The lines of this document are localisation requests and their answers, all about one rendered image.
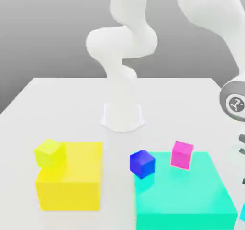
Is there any small cyan cube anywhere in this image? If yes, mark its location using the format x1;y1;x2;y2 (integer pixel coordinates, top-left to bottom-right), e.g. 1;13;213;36
239;203;245;222

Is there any large turquoise box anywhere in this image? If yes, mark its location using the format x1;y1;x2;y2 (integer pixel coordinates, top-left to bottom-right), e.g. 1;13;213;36
133;151;239;230

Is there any large yellow box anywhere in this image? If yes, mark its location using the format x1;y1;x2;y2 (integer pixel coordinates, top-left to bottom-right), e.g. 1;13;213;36
35;141;104;212

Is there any small pink cube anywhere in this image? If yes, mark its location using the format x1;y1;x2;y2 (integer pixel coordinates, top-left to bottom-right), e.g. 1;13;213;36
170;140;195;171

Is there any small blue cube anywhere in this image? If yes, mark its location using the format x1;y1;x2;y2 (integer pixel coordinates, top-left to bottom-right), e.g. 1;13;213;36
129;149;156;180

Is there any small yellow cube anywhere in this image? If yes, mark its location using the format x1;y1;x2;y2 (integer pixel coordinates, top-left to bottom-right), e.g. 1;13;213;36
34;138;66;168

